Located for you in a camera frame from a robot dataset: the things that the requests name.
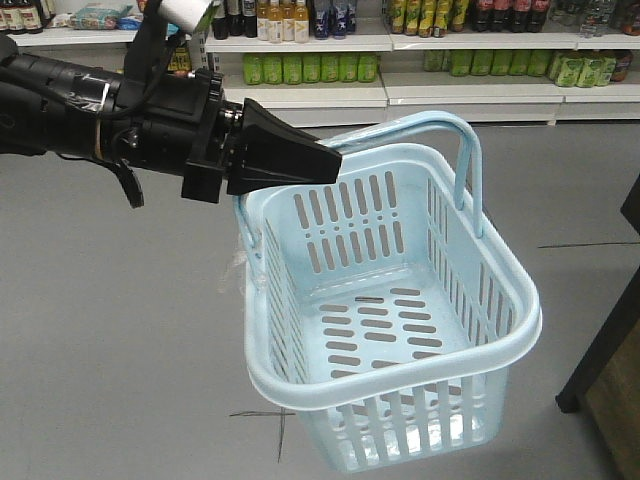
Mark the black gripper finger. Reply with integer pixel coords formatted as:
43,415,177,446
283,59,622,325
225,98,342,195

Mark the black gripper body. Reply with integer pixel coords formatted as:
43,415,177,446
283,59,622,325
117,69,243,203

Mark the light blue plastic basket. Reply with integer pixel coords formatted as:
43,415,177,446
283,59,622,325
235,111,542,473

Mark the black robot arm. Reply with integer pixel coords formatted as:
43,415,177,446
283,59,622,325
1,32,246,208

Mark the white store shelf unit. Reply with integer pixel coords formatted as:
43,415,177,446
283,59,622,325
0,0,640,126

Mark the black wooden produce stand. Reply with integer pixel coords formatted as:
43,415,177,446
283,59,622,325
555,172,640,480

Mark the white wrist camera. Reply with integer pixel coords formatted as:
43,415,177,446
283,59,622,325
143,0,221,34

